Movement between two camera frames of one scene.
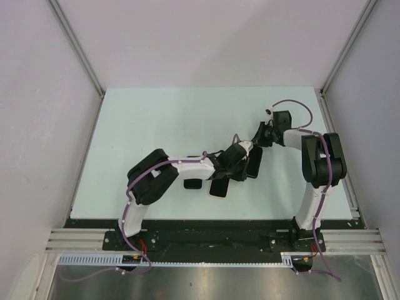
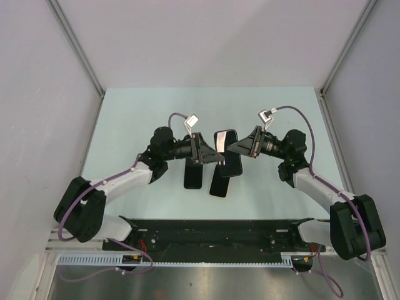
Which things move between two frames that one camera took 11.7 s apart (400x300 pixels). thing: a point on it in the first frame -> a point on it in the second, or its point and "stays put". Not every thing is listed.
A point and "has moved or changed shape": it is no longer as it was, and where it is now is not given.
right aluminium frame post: (368, 9) stays put
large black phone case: (254, 161) has moved or changed shape
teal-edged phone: (218, 187) stays put
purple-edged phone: (254, 162) -> (223, 139)
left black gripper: (242, 169) -> (197, 148)
